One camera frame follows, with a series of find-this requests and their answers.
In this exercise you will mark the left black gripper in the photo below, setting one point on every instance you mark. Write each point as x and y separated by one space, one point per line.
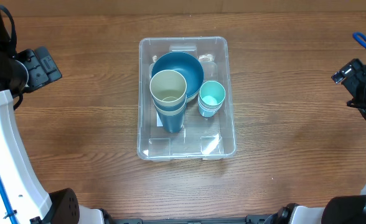
29 57

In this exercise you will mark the beige tall cup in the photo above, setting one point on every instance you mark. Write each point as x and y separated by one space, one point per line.
170 113
168 88

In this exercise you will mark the dark blue tall cup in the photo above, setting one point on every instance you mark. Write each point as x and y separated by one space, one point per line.
169 108
172 124

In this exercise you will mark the dark blue bowl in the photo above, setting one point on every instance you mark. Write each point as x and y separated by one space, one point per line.
183 63

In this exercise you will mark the cream bowl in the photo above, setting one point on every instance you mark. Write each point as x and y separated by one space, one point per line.
192 89
191 97

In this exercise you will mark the mint green small cup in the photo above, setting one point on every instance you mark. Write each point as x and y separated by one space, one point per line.
212 94

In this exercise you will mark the pink small cup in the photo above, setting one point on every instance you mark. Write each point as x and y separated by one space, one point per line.
203 105

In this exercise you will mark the light blue small cup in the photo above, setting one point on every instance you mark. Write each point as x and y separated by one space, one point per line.
205 112

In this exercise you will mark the grey small cup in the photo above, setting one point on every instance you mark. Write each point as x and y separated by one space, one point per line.
209 103

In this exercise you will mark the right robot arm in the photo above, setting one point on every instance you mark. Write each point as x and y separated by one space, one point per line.
344 209

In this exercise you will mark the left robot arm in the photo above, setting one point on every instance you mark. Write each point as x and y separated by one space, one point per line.
22 197

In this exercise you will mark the white label in bin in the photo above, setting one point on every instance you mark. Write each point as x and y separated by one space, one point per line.
158 121

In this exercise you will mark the clear plastic storage bin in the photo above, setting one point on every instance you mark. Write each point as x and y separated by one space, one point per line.
200 137

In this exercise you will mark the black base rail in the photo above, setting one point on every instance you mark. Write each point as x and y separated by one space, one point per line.
249 219

